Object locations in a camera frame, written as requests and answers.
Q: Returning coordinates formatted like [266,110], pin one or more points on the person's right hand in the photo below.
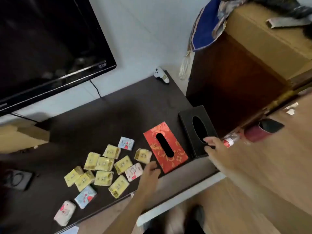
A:
[215,152]

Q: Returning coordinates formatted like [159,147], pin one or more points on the person's left hand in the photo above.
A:
[150,175]

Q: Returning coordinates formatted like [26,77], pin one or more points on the red floral tissue box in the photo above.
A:
[178,157]

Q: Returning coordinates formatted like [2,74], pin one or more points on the black tissue box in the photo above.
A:
[187,124]

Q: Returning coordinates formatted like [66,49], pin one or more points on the blue tissue packet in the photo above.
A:
[85,196]
[126,143]

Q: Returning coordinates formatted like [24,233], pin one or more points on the group of yellow tissue packets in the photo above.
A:
[104,163]

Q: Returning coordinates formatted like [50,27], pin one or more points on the person's right forearm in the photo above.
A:
[256,182]

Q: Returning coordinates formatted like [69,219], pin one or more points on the person's left forearm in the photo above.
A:
[126,214]

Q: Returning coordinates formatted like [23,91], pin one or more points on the person's black trousers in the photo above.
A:
[195,224]

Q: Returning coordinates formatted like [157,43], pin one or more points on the small open cardboard box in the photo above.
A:
[22,138]

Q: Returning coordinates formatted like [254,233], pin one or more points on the clear bottle red label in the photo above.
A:
[230,141]

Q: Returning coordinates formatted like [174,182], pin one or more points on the maroon and black slipper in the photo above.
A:
[256,134]

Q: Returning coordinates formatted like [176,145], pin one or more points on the brown wooden cabinet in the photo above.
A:
[231,82]

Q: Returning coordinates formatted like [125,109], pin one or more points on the white crumpled paper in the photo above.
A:
[291,108]

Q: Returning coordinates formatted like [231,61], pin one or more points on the white game controller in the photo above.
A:
[161,74]

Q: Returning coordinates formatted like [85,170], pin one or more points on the white paper sheet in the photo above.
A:
[70,230]

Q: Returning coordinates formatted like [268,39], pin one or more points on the blue fringed cloth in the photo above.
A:
[204,24]

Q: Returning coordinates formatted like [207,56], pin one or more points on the grey floral cloth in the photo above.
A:
[223,14]

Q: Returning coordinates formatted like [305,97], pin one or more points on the grey cardboard strip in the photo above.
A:
[287,21]

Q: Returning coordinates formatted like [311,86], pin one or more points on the dark patterned cloth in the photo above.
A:
[280,4]

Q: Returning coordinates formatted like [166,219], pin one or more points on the black flat television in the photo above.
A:
[48,46]

